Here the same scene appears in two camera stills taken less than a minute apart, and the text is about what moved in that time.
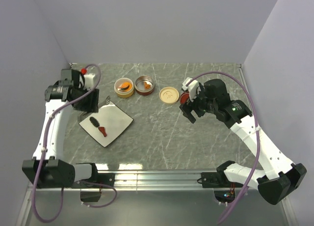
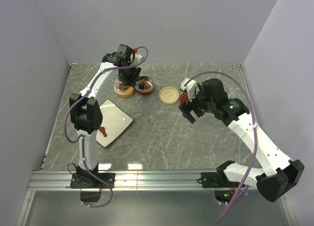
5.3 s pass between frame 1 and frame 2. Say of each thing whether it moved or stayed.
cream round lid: stayed
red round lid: stayed
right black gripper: stayed
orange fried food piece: stayed
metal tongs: moved
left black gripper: moved
